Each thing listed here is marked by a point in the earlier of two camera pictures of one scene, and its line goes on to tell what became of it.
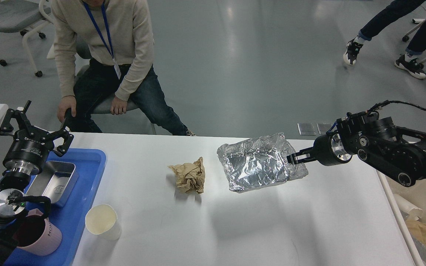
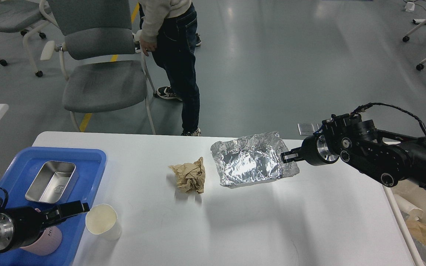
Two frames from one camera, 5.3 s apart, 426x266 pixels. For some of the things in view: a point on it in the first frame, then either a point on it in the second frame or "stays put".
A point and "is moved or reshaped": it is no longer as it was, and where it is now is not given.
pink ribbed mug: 36,234 stays put
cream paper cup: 102,220 stays put
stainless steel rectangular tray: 57,181 stays put
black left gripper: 30,147 to 15,227
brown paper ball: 190,176 stays put
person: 105,48 to 168,28
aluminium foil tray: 259,162 is moved or reshaped
